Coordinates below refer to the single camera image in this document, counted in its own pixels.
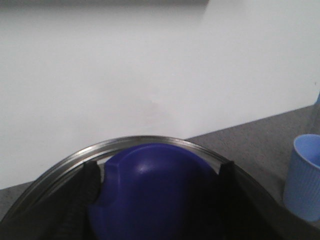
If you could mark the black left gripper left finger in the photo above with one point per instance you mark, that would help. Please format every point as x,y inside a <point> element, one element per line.
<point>61,216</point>

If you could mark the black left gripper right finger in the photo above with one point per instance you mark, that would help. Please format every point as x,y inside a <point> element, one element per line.
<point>249,212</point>

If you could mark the light blue ribbed cup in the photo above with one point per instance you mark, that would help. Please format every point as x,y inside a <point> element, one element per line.
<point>301,194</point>

